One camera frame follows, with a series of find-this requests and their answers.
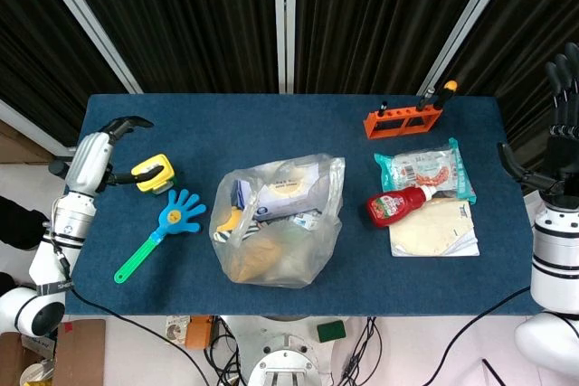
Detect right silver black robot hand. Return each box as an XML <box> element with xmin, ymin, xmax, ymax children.
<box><xmin>497</xmin><ymin>42</ymin><xmax>579</xmax><ymax>212</ymax></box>

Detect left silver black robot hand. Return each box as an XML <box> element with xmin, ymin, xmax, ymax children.
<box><xmin>65</xmin><ymin>116</ymin><xmax>164</xmax><ymax>197</ymax></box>

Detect clear plastic bag with groceries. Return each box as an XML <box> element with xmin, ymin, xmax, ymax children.
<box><xmin>208</xmin><ymin>153</ymin><xmax>347</xmax><ymax>290</ymax></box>

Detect white silver robot base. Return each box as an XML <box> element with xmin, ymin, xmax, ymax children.
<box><xmin>221</xmin><ymin>315</ymin><xmax>363</xmax><ymax>386</ymax></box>

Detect black cloth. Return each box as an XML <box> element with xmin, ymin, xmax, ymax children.
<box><xmin>0</xmin><ymin>195</ymin><xmax>49</xmax><ymax>251</ymax></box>

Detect yellow plastic box with label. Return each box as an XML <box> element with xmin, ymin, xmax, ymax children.
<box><xmin>130</xmin><ymin>154</ymin><xmax>176</xmax><ymax>195</ymax></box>

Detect brown cardboard sheet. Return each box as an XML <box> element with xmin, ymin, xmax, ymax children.
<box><xmin>0</xmin><ymin>118</ymin><xmax>52</xmax><ymax>165</ymax></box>

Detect white paper sheets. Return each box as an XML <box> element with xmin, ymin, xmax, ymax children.
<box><xmin>447</xmin><ymin>200</ymin><xmax>480</xmax><ymax>257</ymax></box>

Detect screwdriver with orange cap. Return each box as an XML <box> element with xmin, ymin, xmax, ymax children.
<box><xmin>434</xmin><ymin>80</ymin><xmax>459</xmax><ymax>111</ymax></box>

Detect black curtain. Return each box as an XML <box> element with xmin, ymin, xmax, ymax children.
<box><xmin>445</xmin><ymin>0</ymin><xmax>579</xmax><ymax>184</ymax></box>
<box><xmin>56</xmin><ymin>0</ymin><xmax>278</xmax><ymax>94</ymax></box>
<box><xmin>0</xmin><ymin>0</ymin><xmax>128</xmax><ymax>147</ymax></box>
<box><xmin>294</xmin><ymin>0</ymin><xmax>497</xmax><ymax>96</ymax></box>

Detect teal snack package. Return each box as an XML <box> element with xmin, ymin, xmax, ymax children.
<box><xmin>373</xmin><ymin>137</ymin><xmax>479</xmax><ymax>205</ymax></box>

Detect beige flatbread package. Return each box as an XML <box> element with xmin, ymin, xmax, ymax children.
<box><xmin>389</xmin><ymin>198</ymin><xmax>476</xmax><ymax>257</ymax></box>

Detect orange tool rack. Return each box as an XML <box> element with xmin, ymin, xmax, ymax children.
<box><xmin>362</xmin><ymin>107</ymin><xmax>444</xmax><ymax>140</ymax></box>

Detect red ketchup bottle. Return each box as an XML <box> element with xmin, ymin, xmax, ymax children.
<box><xmin>365</xmin><ymin>184</ymin><xmax>439</xmax><ymax>228</ymax></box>

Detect white printed card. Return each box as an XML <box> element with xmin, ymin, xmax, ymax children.
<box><xmin>163</xmin><ymin>315</ymin><xmax>191</xmax><ymax>342</ymax></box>

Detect brown cardboard box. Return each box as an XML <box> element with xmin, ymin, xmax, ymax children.
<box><xmin>0</xmin><ymin>318</ymin><xmax>106</xmax><ymax>386</ymax></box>

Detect brown bread piece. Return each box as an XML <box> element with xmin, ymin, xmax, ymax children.
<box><xmin>228</xmin><ymin>234</ymin><xmax>284</xmax><ymax>283</ymax></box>

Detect white blue printed carton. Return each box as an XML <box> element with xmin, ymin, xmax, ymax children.
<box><xmin>248</xmin><ymin>180</ymin><xmax>327</xmax><ymax>224</ymax></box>

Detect blue felt table cover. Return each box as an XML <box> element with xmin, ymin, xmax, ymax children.
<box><xmin>64</xmin><ymin>93</ymin><xmax>546</xmax><ymax>318</ymax></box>

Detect orange box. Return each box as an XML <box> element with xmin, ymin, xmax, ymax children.
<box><xmin>184</xmin><ymin>315</ymin><xmax>214</xmax><ymax>351</ymax></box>

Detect black rod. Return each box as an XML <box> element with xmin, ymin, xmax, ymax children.
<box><xmin>481</xmin><ymin>358</ymin><xmax>506</xmax><ymax>386</ymax></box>

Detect green block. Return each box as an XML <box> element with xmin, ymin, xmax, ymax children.
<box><xmin>316</xmin><ymin>320</ymin><xmax>347</xmax><ymax>344</ymax></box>

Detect white frame rail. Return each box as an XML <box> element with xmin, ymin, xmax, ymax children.
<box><xmin>0</xmin><ymin>99</ymin><xmax>77</xmax><ymax>157</ymax></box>

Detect blue hand clapper green handle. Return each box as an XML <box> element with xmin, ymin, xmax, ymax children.
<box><xmin>113</xmin><ymin>188</ymin><xmax>208</xmax><ymax>286</ymax></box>

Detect white frame post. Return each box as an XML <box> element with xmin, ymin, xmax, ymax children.
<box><xmin>272</xmin><ymin>0</ymin><xmax>299</xmax><ymax>94</ymax></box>
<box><xmin>416</xmin><ymin>0</ymin><xmax>522</xmax><ymax>97</ymax></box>
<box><xmin>27</xmin><ymin>0</ymin><xmax>145</xmax><ymax>95</ymax></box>

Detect black grey tool handle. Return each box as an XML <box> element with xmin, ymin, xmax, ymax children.
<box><xmin>416</xmin><ymin>86</ymin><xmax>436</xmax><ymax>111</ymax></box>

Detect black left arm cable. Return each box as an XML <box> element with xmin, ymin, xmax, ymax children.
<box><xmin>67</xmin><ymin>286</ymin><xmax>212</xmax><ymax>386</ymax></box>

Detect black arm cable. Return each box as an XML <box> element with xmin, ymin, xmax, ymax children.
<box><xmin>424</xmin><ymin>286</ymin><xmax>530</xmax><ymax>386</ymax></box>
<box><xmin>67</xmin><ymin>286</ymin><xmax>212</xmax><ymax>386</ymax></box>

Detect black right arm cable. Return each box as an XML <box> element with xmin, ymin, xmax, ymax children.
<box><xmin>424</xmin><ymin>286</ymin><xmax>530</xmax><ymax>386</ymax></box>

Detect black cable bundle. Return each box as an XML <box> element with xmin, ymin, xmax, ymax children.
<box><xmin>203</xmin><ymin>317</ymin><xmax>248</xmax><ymax>386</ymax></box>
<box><xmin>341</xmin><ymin>316</ymin><xmax>385</xmax><ymax>386</ymax></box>

